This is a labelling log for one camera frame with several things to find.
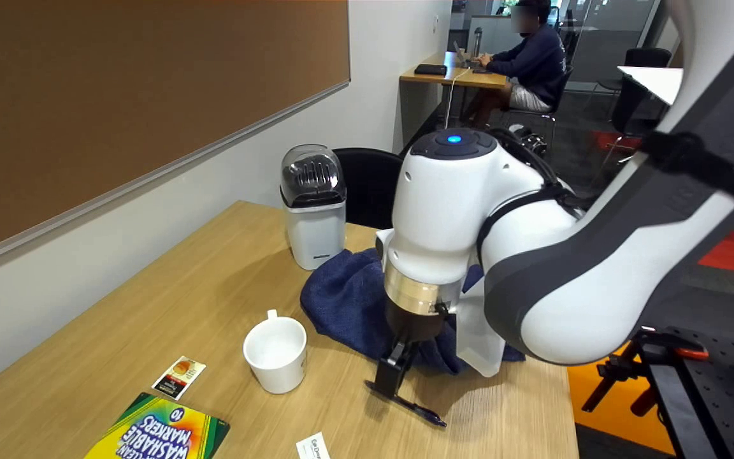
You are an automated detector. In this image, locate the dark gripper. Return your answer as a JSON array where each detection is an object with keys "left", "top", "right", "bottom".
[{"left": 373, "top": 265, "right": 461, "bottom": 401}]

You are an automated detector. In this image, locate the black pen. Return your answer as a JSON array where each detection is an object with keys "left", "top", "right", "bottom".
[{"left": 365, "top": 380, "right": 448, "bottom": 428}]

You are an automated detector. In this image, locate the white mug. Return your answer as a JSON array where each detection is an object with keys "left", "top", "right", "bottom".
[{"left": 241, "top": 308, "right": 311, "bottom": 396}]

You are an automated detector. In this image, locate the blue cloth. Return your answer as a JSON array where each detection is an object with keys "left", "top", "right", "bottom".
[{"left": 299, "top": 248, "right": 527, "bottom": 379}]

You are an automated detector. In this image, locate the small white card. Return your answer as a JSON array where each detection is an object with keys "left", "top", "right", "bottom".
[{"left": 293, "top": 432, "right": 334, "bottom": 459}]

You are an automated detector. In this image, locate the white popcorn maker clear lid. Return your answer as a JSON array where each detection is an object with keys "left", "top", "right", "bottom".
[{"left": 279, "top": 141, "right": 349, "bottom": 273}]

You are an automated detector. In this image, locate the black office chair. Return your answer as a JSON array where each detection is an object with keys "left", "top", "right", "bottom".
[
  {"left": 610, "top": 46, "right": 674, "bottom": 136},
  {"left": 334, "top": 145, "right": 406, "bottom": 231}
]

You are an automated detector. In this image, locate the small brown picture card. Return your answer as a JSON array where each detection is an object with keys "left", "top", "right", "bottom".
[{"left": 151, "top": 356, "right": 210, "bottom": 403}]

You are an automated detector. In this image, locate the orange black clamp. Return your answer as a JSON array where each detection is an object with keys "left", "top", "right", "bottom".
[{"left": 581, "top": 330, "right": 715, "bottom": 419}]

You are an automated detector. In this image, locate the small white green object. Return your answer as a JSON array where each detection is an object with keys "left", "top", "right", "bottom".
[{"left": 85, "top": 390, "right": 232, "bottom": 459}]

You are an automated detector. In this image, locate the wooden background desk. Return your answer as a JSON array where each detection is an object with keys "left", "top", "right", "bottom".
[{"left": 397, "top": 66, "right": 516, "bottom": 150}]

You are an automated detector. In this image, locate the black perforated mounting board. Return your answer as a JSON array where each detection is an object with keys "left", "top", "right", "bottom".
[{"left": 637, "top": 278, "right": 734, "bottom": 459}]

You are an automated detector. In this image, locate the seated person in navy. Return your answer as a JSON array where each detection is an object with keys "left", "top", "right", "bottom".
[{"left": 478, "top": 0, "right": 571, "bottom": 118}]

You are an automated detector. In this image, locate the white background table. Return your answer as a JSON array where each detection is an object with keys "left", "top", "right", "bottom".
[{"left": 618, "top": 64, "right": 685, "bottom": 109}]

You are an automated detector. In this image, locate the brown cork board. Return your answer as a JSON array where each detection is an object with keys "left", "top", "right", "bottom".
[{"left": 0, "top": 0, "right": 353, "bottom": 288}]

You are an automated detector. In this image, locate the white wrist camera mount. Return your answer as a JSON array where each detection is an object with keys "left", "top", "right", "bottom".
[{"left": 455, "top": 275, "right": 511, "bottom": 380}]

